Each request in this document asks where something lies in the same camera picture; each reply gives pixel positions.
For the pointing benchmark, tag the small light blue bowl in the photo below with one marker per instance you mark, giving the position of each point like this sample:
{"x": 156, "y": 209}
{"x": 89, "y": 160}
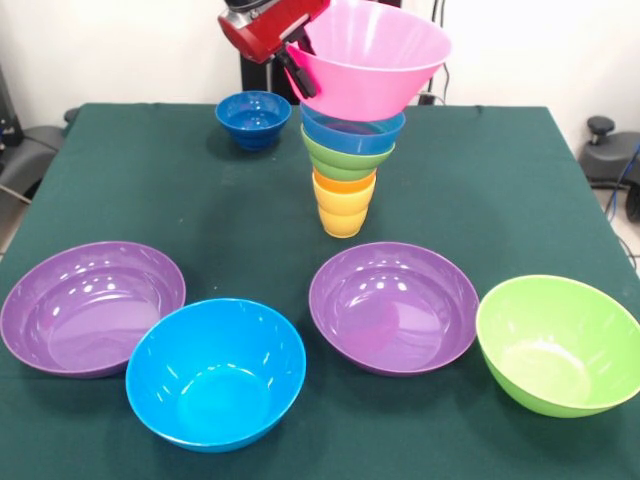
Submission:
{"x": 350, "y": 135}

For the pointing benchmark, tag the large pink bowl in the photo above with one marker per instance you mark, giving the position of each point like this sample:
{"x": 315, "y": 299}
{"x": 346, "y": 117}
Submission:
{"x": 375, "y": 60}

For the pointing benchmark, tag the large green bowl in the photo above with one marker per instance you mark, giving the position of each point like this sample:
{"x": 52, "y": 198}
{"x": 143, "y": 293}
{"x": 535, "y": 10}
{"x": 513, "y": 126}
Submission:
{"x": 555, "y": 350}

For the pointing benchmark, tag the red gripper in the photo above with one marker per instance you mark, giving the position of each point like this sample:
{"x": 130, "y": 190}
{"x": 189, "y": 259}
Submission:
{"x": 268, "y": 30}

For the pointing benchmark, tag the black knobbed equipment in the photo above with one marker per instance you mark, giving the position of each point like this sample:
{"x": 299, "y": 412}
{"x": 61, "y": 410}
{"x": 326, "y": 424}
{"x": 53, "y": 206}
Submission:
{"x": 600, "y": 128}

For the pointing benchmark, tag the purple bowl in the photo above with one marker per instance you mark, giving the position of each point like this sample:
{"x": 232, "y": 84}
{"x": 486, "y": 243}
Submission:
{"x": 90, "y": 315}
{"x": 390, "y": 310}

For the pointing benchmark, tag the black chair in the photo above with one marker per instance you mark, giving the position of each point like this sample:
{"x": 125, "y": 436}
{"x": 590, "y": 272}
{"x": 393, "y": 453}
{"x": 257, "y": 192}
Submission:
{"x": 25, "y": 150}

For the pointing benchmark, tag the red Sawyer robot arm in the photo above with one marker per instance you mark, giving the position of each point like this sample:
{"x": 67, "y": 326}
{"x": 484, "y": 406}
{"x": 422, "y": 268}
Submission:
{"x": 250, "y": 5}

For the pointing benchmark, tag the large blue bowl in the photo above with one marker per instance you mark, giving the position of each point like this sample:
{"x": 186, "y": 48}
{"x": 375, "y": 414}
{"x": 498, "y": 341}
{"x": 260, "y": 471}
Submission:
{"x": 215, "y": 380}

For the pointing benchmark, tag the small dark blue bowl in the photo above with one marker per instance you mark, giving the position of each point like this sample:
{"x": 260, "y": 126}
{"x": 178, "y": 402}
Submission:
{"x": 253, "y": 125}

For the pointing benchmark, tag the dark green table cloth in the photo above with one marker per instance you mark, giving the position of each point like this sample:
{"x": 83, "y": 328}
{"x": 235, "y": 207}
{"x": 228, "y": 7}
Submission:
{"x": 400, "y": 430}

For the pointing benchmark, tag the orange cup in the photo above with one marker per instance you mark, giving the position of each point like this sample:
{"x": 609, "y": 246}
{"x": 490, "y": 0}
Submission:
{"x": 345, "y": 182}

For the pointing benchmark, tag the small green bowl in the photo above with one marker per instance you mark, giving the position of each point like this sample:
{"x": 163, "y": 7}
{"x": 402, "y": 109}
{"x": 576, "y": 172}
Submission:
{"x": 345, "y": 163}

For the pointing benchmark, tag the yellow cup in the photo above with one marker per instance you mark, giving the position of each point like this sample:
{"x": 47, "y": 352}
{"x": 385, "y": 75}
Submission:
{"x": 345, "y": 212}

